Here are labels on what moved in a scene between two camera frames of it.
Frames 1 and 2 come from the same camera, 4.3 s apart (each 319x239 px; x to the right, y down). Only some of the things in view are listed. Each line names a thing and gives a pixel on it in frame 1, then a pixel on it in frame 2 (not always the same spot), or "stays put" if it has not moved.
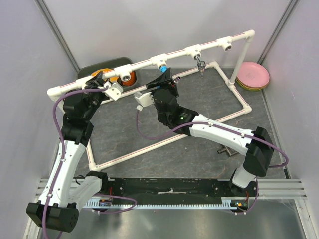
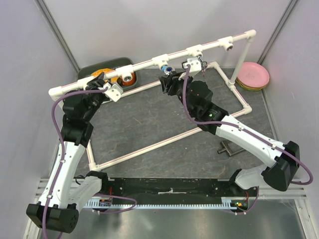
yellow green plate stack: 250,88 stays put
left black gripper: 95,82 stays put
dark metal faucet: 230,151 stays put
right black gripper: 166,81 to 168,80
